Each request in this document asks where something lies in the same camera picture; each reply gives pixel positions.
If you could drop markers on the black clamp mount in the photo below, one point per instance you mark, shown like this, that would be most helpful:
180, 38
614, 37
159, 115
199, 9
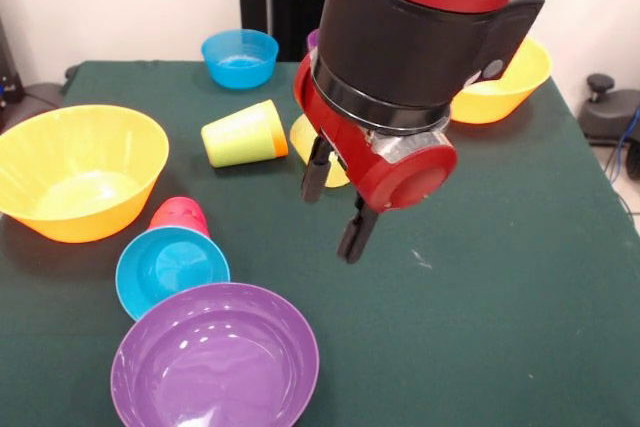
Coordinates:
615, 112

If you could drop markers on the purple cup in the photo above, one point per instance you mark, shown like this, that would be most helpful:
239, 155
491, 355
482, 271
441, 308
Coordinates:
312, 39

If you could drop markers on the red cup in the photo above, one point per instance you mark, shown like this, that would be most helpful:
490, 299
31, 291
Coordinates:
180, 214

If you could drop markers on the dark green tablecloth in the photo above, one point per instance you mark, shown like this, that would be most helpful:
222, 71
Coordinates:
450, 322

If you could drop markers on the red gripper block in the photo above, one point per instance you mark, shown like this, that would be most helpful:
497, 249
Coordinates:
415, 177

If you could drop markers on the purple bowl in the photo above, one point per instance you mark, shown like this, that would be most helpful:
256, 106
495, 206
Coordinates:
215, 367

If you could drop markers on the yellow cup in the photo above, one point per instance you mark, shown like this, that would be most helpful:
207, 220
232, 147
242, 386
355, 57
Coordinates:
300, 137

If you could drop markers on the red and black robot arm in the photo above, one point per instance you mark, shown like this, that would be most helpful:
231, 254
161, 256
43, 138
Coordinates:
420, 22

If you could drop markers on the green cup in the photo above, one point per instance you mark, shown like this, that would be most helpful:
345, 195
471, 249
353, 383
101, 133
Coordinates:
240, 137

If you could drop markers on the translucent blue bowl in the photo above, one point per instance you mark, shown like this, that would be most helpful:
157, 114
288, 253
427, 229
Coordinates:
240, 72

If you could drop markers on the orange cup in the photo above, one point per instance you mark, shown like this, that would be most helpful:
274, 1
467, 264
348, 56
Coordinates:
281, 142

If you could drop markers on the black equipment rack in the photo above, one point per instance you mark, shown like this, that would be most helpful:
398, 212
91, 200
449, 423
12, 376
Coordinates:
10, 72

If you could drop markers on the light blue opaque bowl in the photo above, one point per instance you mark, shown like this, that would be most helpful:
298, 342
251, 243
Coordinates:
150, 272

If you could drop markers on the large orange bowl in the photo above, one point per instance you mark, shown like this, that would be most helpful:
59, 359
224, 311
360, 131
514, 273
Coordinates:
500, 102
30, 167

